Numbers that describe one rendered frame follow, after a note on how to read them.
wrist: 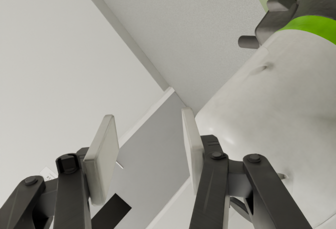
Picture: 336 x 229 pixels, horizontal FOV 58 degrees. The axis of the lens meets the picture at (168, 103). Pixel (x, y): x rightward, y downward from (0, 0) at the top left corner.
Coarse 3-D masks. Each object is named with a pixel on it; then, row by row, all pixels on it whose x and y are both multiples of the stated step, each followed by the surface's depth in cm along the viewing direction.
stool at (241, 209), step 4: (232, 200) 274; (236, 200) 269; (232, 204) 280; (236, 204) 268; (240, 204) 265; (244, 204) 266; (236, 208) 281; (240, 208) 268; (244, 208) 263; (240, 212) 282; (244, 212) 268; (244, 216) 282; (248, 216) 269; (248, 220) 283
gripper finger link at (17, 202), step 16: (32, 176) 15; (16, 192) 14; (32, 192) 14; (0, 208) 13; (16, 208) 13; (32, 208) 14; (0, 224) 12; (16, 224) 12; (32, 224) 14; (48, 224) 15
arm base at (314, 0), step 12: (276, 0) 42; (288, 0) 42; (300, 0) 38; (312, 0) 35; (324, 0) 34; (276, 12) 43; (288, 12) 41; (300, 12) 36; (312, 12) 34; (324, 12) 33; (264, 24) 43; (276, 24) 41; (240, 36) 54; (252, 36) 51; (264, 36) 43; (252, 48) 52
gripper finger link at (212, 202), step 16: (208, 160) 15; (224, 160) 15; (208, 176) 14; (224, 176) 14; (208, 192) 13; (224, 192) 13; (208, 208) 12; (224, 208) 12; (192, 224) 11; (208, 224) 11; (224, 224) 12
